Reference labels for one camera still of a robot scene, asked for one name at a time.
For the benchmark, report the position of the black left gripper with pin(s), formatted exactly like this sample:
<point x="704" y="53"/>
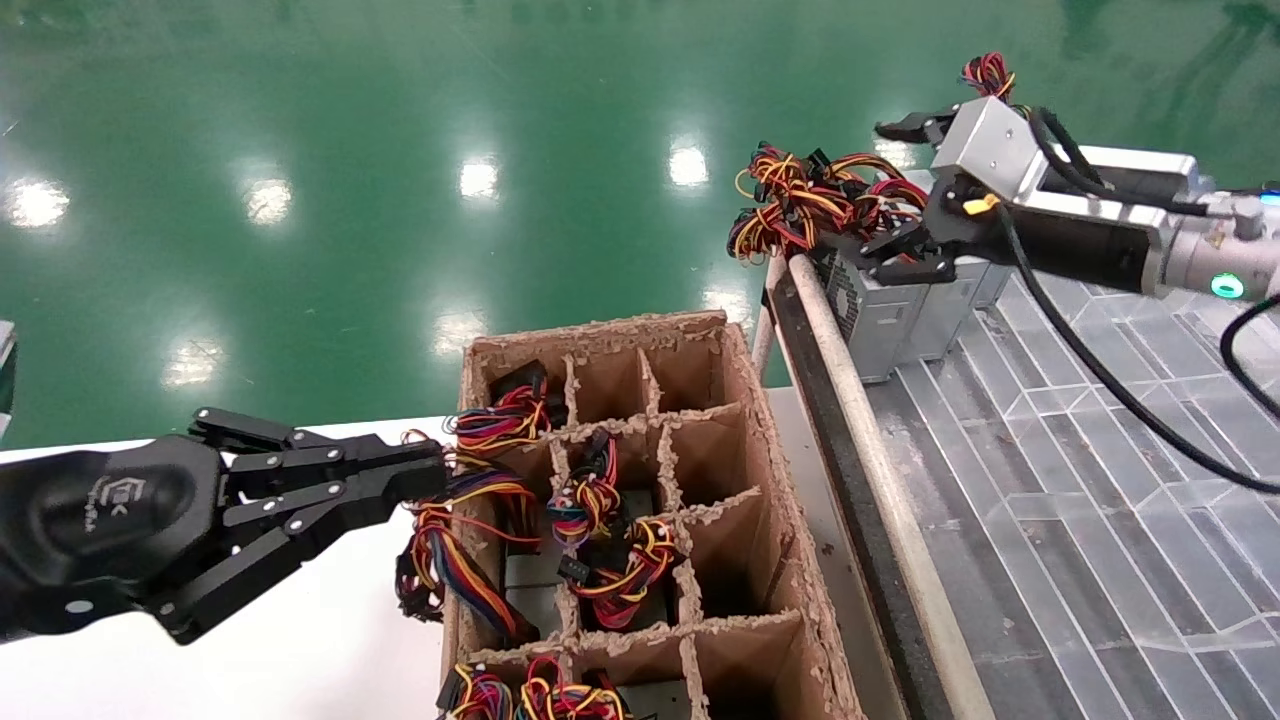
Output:
<point x="100" y="520"/>

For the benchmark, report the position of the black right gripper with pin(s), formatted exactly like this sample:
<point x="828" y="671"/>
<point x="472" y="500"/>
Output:
<point x="1090" y="250"/>

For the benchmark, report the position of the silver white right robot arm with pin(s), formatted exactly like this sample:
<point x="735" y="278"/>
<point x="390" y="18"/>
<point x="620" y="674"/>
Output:
<point x="1205" y="260"/>

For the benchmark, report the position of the brown cardboard box with dividers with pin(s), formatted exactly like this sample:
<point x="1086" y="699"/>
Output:
<point x="710" y="460"/>

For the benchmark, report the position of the clear acrylic divided tray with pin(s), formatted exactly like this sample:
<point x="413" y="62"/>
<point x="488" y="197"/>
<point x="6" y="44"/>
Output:
<point x="1100" y="560"/>

